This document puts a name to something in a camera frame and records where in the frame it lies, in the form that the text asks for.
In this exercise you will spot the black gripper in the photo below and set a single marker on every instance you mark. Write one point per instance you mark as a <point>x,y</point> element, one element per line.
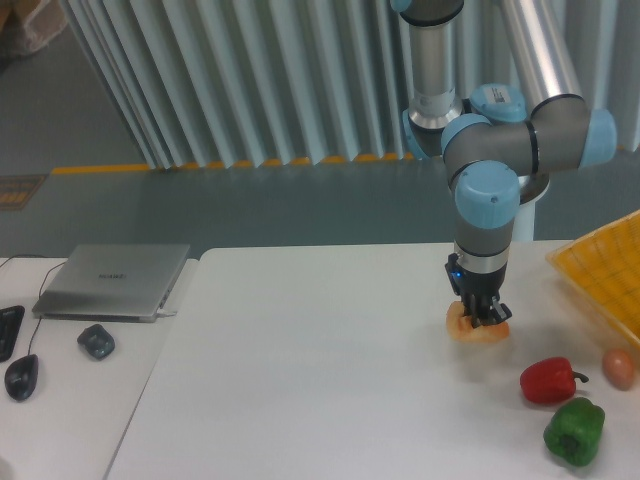
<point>482,287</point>

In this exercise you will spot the triangular bread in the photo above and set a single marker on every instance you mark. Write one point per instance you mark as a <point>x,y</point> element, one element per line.
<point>459,327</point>

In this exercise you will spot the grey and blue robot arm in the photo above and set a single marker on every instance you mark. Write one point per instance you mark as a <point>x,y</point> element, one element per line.
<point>486,157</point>

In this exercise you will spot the red bell pepper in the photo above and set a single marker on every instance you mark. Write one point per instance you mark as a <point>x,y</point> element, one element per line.
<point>550,381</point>

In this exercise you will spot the yellow woven basket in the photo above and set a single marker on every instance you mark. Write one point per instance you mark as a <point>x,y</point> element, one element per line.
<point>603,267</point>

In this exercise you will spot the brown egg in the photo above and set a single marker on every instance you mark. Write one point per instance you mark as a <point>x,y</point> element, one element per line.
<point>618,368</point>

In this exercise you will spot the green bell pepper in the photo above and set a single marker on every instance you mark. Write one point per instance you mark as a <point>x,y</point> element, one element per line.
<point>574,432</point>

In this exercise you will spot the silver laptop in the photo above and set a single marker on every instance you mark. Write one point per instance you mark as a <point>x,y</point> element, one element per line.
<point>118,282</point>

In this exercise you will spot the white folding partition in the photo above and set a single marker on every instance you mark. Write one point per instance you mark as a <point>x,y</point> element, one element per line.
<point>229,81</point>

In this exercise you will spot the black earbud case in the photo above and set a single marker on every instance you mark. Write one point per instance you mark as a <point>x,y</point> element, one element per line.
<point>97,342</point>

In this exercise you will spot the black computer mouse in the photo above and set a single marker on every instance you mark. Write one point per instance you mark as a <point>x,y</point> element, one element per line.
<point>21,377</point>

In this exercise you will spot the black keyboard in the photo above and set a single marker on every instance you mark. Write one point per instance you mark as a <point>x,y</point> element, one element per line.
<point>11,320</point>

